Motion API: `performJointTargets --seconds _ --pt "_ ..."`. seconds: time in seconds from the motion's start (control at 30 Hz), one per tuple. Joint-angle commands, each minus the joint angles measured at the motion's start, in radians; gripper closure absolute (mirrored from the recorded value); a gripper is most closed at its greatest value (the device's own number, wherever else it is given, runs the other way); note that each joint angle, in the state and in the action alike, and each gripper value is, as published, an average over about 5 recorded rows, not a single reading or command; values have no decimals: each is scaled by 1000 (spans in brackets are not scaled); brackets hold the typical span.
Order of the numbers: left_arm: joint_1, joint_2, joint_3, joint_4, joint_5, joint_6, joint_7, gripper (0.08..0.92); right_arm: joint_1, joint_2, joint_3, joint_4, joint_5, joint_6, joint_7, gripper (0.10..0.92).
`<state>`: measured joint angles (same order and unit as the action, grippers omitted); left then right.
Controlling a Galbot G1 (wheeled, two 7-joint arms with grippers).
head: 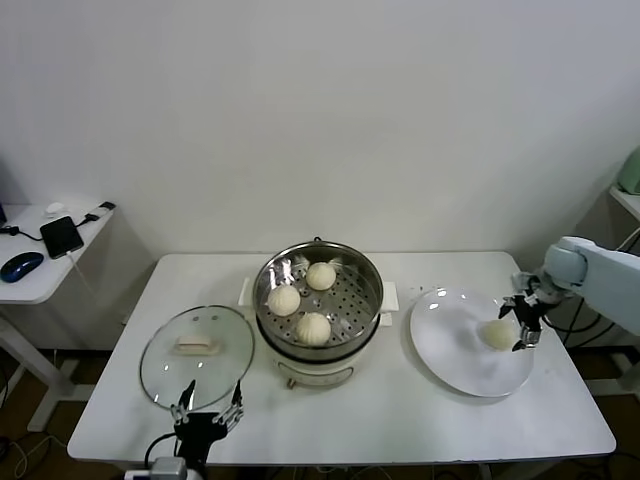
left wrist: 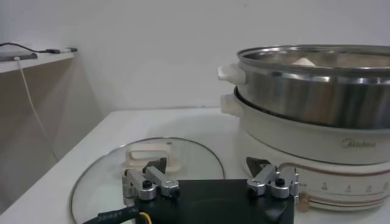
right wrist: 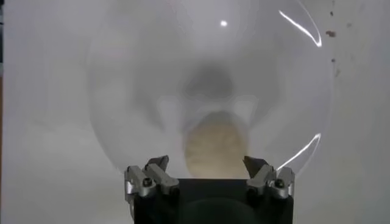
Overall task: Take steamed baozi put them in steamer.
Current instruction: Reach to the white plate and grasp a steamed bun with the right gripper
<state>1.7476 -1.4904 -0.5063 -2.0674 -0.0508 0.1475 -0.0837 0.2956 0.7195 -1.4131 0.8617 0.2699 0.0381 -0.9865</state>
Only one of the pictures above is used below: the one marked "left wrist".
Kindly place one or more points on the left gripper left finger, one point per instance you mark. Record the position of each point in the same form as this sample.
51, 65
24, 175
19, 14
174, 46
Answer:
152, 182

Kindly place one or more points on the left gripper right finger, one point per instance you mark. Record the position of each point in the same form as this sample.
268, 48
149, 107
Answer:
268, 179

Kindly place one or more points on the black smartphone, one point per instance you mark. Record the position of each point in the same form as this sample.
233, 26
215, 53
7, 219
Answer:
18, 57

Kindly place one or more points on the white side table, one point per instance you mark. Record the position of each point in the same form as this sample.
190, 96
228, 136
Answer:
39, 62

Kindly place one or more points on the stainless steel steamer basket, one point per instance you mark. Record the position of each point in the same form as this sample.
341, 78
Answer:
304, 97

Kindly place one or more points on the glass pot lid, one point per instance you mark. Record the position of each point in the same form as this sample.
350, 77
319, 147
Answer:
100, 182

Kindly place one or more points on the cream electric cooker base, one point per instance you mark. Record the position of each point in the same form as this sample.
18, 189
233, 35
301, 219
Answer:
304, 143

